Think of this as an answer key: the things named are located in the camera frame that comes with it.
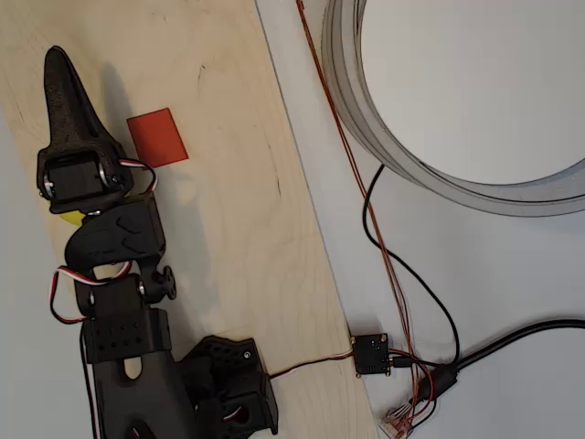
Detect small black controller board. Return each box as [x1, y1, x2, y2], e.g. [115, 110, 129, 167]
[350, 332, 392, 379]

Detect thin black cable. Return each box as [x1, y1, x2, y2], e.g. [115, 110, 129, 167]
[363, 164, 461, 371]

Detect grey round container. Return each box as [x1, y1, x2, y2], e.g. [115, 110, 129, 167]
[321, 0, 585, 219]

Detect red white black servo lead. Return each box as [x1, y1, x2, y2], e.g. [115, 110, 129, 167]
[267, 349, 356, 380]

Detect gripper servo cable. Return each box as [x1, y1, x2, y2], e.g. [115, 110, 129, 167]
[119, 157, 159, 196]

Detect thick black power cable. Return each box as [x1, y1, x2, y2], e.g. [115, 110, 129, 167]
[418, 318, 585, 403]

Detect clear wire connector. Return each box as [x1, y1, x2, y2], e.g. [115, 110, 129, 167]
[378, 404, 415, 438]

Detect wrist servo cable loop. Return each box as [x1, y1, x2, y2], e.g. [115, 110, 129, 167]
[48, 264, 133, 324]

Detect light plywood board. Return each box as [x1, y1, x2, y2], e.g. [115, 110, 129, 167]
[0, 0, 380, 439]

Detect red square marker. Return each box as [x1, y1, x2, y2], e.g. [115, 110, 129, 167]
[126, 108, 189, 169]

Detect thin orange wire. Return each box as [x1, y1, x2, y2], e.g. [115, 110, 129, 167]
[299, 0, 424, 415]
[295, 0, 420, 412]

